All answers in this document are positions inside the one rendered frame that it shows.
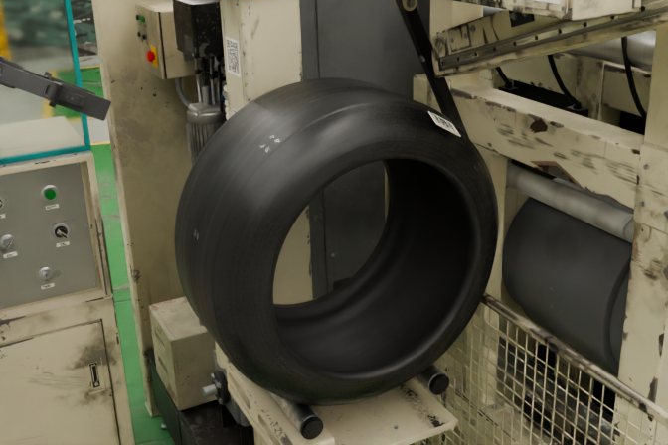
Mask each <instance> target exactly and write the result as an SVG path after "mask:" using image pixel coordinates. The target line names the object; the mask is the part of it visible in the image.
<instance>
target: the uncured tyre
mask: <svg viewBox="0 0 668 445"><path fill-rule="evenodd" d="M255 101H257V102H258V103H260V104H262V105H264V106H266V107H268V108H269V109H270V110H267V109H265V108H263V107H262V106H260V105H258V104H256V103H254V102H255ZM429 111H430V112H432V113H434V114H436V115H438V116H440V117H442V118H444V119H446V120H448V121H449V122H451V123H453V122H452V121H451V120H450V119H448V118H447V117H446V116H444V115H443V114H442V113H440V112H438V111H437V110H435V109H433V108H431V107H429V106H427V105H425V104H423V103H420V102H418V101H415V100H413V99H410V98H407V97H405V96H402V95H399V94H397V93H394V92H391V91H389V90H386V89H384V88H381V87H378V86H376V85H373V84H370V83H367V82H364V81H360V80H356V79H350V78H341V77H325V78H315V79H309V80H304V81H300V82H295V83H292V84H288V85H285V86H282V87H279V88H277V89H274V90H272V91H270V92H268V93H266V94H264V95H262V96H260V97H258V98H256V99H255V100H253V101H251V102H250V103H248V104H247V105H245V106H244V107H243V108H241V109H240V110H239V111H237V112H236V113H235V114H234V115H233V116H231V117H230V118H229V119H228V120H227V121H226V122H225V123H224V124H223V125H222V126H221V127H220V128H219V129H218V130H217V131H216V132H215V134H214V135H213V136H212V137H211V138H210V140H209V141H208V142H207V144H206V145H205V146H204V148H203V149H202V151H201V152H200V154H199V156H198V157H197V159H196V161H195V162H194V164H193V166H192V168H191V170H190V172H189V174H188V177H187V179H186V181H185V184H184V187H183V190H182V193H181V196H180V200H179V204H178V208H177V213H176V219H175V233H174V241H175V257H176V265H177V270H178V275H179V279H180V282H181V285H182V288H183V291H184V293H185V296H186V298H187V300H188V302H189V304H190V306H191V307H192V309H193V311H194V312H195V314H196V315H197V317H198V318H199V319H200V321H201V322H202V323H203V325H204V326H205V327H206V329H207V330H208V332H209V333H210V334H211V336H212V337H213V338H214V340H215V341H216V342H217V344H218V345H219V347H220V348H221V349H222V351H223V352H224V353H225V355H226V356H227V357H228V359H229V360H230V361H231V363H232V364H233V365H234V366H235V367H236V368H237V369H238V370H239V371H240V372H241V373H242V374H243V375H244V376H245V377H247V378H248V379H249V380H251V381H252V382H253V383H255V384H257V385H258V386H260V387H262V388H263V389H265V390H267V391H269V392H271V393H273V394H275V395H277V396H279V397H282V398H284V399H287V400H290V401H293V402H297V403H302V404H307V405H316V406H336V405H345V404H351V403H356V402H360V401H364V400H367V399H370V398H373V397H376V396H379V395H381V394H384V393H386V392H388V391H390V390H392V389H394V388H396V387H398V386H400V385H402V384H403V383H405V382H407V381H409V380H410V379H412V378H414V377H415V376H417V375H418V374H420V373H421V372H422V371H424V370H426V369H427V368H428V367H429V366H431V365H432V364H433V363H434V362H435V361H436V360H438V359H439V358H440V357H441V356H442V355H443V354H444V353H445V352H446V351H447V350H448V349H449V348H450V346H451V345H452V344H453V343H454V342H455V341H456V339H457V338H458V337H459V336H460V334H461V333H462V332H463V330H464V329H465V327H466V326H467V324H468V323H469V321H470V320H471V318H472V316H473V315H474V313H475V311H476V309H477V307H478V305H479V303H480V301H481V299H482V297H483V294H484V292H485V290H486V287H487V284H488V281H489V278H490V275H491V271H492V267H493V262H494V258H495V253H496V248H497V240H498V227H499V217H498V204H497V198H496V193H495V188H494V184H493V181H492V178H491V175H490V172H489V170H488V168H487V166H486V163H485V161H484V160H483V158H482V156H481V154H480V153H479V151H478V150H477V148H476V147H475V145H474V144H473V143H472V142H471V141H470V139H469V138H468V137H467V136H466V135H465V134H464V133H463V132H462V131H461V130H460V129H459V128H458V127H457V126H456V125H455V124H454V123H453V125H454V126H455V128H456V129H457V131H458V132H459V134H460V135H461V136H460V137H459V136H457V135H455V134H454V133H452V132H450V131H448V130H446V129H444V128H442V127H440V126H438V125H436V124H435V122H434V121H433V119H432V118H431V116H430V114H429V113H428V112H429ZM274 132H276V133H277V134H278V135H279V136H281V137H282V138H283V139H284V140H283V141H281V142H280V143H279V144H278V145H277V146H276V147H275V148H274V149H272V150H271V151H270V152H269V153H268V154H267V155H266V156H265V155H264V154H262V153H261V152H260V151H259V150H257V149H256V148H257V147H258V146H259V145H260V144H261V143H262V142H264V141H265V140H266V139H267V138H268V137H269V136H270V135H271V134H273V133H274ZM381 160H382V161H383V163H384V166H385V168H386V172H387V176H388V181H389V189H390V202H389V210H388V216H387V220H386V224H385V227H384V230H383V233H382V235H381V238H380V240H379V242H378V244H377V246H376V248H375V249H374V251H373V253H372V254H371V256H370V257H369V259H368V260H367V261H366V263H365V264H364V265H363V266H362V267H361V268H360V270H359V271H358V272H357V273H356V274H355V275H354V276H353V277H351V278H350V279H349V280H348V281H347V282H345V283H344V284H343V285H341V286H340V287H339V288H337V289H335V290H334V291H332V292H330V293H328V294H326V295H324V296H322V297H320V298H317V299H314V300H311V301H308V302H303V303H298V304H273V280H274V273H275V268H276V264H277V261H278V258H279V254H280V252H281V249H282V246H283V244H284V242H285V239H286V237H287V235H288V233H289V232H290V230H291V228H292V226H293V225H294V223H295V221H296V220H297V218H298V217H299V216H300V214H301V213H302V212H303V210H304V209H305V208H306V207H307V205H308V204H309V203H310V202H311V201H312V200H313V199H314V198H315V197H316V196H317V195H318V194H319V193H320V192H321V191H322V190H323V189H324V188H326V187H327V186H328V185H329V184H331V183H332V182H333V181H335V180H336V179H338V178H339V177H341V176H343V175H344V174H346V173H348V172H350V171H352V170H354V169H356V168H358V167H361V166H363V165H366V164H369V163H372V162H376V161H381ZM195 225H196V227H197V228H198V229H199V230H200V231H201V232H200V237H199V242H198V244H197V243H196V242H195V241H194V240H193V232H194V227H195Z"/></svg>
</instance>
